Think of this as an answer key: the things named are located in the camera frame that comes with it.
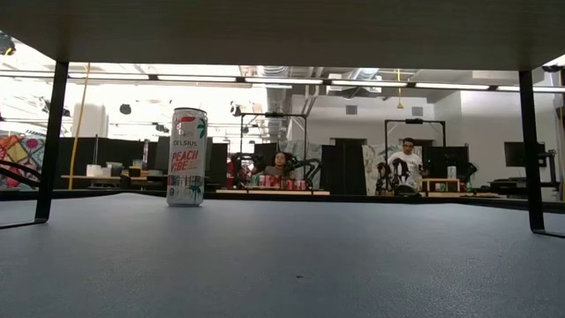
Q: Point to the floral patterned panel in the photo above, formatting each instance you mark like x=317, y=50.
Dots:
x=304, y=150
x=373, y=168

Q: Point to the green soda can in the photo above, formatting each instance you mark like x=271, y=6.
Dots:
x=253, y=180

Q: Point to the black yellow box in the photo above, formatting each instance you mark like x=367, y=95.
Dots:
x=134, y=171

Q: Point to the black low desk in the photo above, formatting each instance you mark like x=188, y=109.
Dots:
x=507, y=183

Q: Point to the red soda can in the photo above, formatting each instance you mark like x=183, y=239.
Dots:
x=268, y=180
x=289, y=184
x=275, y=181
x=300, y=184
x=261, y=180

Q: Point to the grey storage bin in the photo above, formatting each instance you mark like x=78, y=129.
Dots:
x=116, y=168

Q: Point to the black cabinet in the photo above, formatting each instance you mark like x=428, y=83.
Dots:
x=344, y=165

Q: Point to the black table frame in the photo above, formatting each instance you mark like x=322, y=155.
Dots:
x=110, y=194

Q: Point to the person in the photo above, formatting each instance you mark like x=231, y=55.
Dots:
x=408, y=160
x=280, y=167

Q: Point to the white Celsius beverage can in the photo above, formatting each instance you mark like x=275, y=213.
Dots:
x=186, y=159

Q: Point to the white storage container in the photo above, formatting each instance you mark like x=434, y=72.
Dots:
x=93, y=170

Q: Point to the black hanging lamp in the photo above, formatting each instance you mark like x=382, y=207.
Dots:
x=236, y=109
x=125, y=109

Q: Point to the black curved tube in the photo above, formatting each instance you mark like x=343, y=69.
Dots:
x=22, y=172

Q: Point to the black wall monitor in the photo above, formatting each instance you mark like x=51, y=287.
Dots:
x=514, y=153

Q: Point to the blue table mat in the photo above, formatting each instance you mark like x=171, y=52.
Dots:
x=282, y=256

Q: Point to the small white can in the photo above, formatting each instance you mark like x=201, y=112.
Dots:
x=451, y=172

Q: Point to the colourful painted panel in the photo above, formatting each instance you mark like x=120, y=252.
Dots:
x=20, y=152

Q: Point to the black overhead camera frame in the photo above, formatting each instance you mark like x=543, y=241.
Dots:
x=415, y=120
x=273, y=115

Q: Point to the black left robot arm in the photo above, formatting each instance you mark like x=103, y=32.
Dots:
x=5, y=44

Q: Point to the ceiling light strip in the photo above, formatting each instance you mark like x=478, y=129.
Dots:
x=282, y=81
x=450, y=86
x=507, y=88
x=368, y=83
x=196, y=78
x=108, y=76

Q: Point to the silver air duct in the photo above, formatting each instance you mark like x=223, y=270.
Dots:
x=276, y=97

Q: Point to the grey wall vent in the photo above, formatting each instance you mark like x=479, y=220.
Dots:
x=417, y=111
x=351, y=110

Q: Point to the wooden background table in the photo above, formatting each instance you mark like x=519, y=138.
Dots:
x=273, y=192

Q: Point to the wooden shelf board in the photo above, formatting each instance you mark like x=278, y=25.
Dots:
x=282, y=31

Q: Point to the long wooden bench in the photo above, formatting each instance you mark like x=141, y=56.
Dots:
x=101, y=177

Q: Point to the small wooden table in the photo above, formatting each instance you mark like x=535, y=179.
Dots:
x=440, y=180

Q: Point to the black room divider panel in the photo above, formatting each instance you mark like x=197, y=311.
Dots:
x=217, y=161

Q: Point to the black partition wall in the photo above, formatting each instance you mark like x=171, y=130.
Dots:
x=110, y=154

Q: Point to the black background robot arm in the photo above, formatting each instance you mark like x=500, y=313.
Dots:
x=239, y=170
x=309, y=167
x=401, y=176
x=383, y=176

